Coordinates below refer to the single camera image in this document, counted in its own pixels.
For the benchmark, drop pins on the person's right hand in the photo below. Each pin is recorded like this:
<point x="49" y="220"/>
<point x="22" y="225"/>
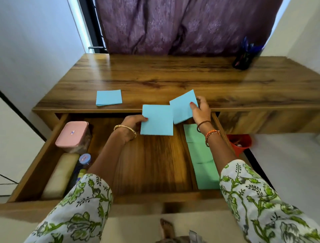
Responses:
<point x="202" y="111"/>

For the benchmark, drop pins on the person's left hand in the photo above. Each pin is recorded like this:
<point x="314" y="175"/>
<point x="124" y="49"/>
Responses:
<point x="131" y="124"/>

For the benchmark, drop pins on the blue sticky pad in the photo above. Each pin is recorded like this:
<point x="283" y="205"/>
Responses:
<point x="181" y="107"/>
<point x="157" y="120"/>
<point x="108" y="97"/>

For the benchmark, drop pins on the teal paper sheet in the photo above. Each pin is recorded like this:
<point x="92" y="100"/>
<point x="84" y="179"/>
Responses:
<point x="192" y="134"/>

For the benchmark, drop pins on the small round blue tape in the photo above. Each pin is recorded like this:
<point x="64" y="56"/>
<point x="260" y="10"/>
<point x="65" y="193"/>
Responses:
<point x="84" y="158"/>

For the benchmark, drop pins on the clear container pink lid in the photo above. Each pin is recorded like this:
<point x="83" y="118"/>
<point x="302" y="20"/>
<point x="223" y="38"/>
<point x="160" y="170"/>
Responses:
<point x="72" y="132"/>

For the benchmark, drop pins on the black mesh pen holder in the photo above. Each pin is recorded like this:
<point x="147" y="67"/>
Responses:
<point x="243" y="61"/>

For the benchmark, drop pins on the yellow and blue highlighter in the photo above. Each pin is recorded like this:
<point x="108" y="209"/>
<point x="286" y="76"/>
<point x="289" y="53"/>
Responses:
<point x="82" y="172"/>

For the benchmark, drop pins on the bunch of blue pens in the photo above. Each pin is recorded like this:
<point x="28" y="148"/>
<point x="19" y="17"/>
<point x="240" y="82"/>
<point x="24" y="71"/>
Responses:
<point x="250" y="46"/>

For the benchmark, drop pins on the yellow pencil case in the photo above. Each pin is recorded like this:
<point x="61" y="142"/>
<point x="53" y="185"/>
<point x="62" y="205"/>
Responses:
<point x="60" y="175"/>

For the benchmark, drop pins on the person's right forearm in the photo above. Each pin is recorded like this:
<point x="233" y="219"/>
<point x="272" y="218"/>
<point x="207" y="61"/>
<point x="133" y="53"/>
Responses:
<point x="220" y="152"/>

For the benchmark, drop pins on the person's left forearm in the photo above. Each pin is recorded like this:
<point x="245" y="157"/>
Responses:
<point x="107" y="160"/>

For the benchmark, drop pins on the wooden desk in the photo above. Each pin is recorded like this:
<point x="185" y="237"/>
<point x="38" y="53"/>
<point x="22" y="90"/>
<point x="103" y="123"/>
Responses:
<point x="175" y="75"/>

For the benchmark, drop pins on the person's bare foot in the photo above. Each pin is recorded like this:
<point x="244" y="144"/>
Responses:
<point x="167" y="229"/>

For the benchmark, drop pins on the gold bangle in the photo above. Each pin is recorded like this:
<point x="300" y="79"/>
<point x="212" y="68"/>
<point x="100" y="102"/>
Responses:
<point x="125" y="127"/>

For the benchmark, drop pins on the orange bucket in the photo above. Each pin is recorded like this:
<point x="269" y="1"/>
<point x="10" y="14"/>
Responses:
<point x="243" y="145"/>

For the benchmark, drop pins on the purple patterned curtain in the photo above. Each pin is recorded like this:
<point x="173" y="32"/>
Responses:
<point x="175" y="25"/>

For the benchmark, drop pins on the left floral white green sleeve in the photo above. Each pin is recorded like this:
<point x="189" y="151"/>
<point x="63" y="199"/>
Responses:
<point x="75" y="212"/>

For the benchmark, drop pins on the floral white green sleeve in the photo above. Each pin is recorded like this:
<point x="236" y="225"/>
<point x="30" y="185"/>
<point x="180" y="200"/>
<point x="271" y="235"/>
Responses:
<point x="75" y="212"/>
<point x="262" y="205"/>

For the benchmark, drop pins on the right floral white green sleeve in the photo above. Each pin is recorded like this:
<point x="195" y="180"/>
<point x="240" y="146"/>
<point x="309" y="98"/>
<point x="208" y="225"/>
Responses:
<point x="262" y="205"/>

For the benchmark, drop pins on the floral white green dress front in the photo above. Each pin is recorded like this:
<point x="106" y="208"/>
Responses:
<point x="185" y="239"/>

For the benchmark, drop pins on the black window frame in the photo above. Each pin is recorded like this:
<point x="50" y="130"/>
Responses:
<point x="91" y="25"/>

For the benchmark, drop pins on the black wall trim strip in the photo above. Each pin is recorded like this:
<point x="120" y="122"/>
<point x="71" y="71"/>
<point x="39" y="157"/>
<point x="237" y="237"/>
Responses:
<point x="22" y="115"/>

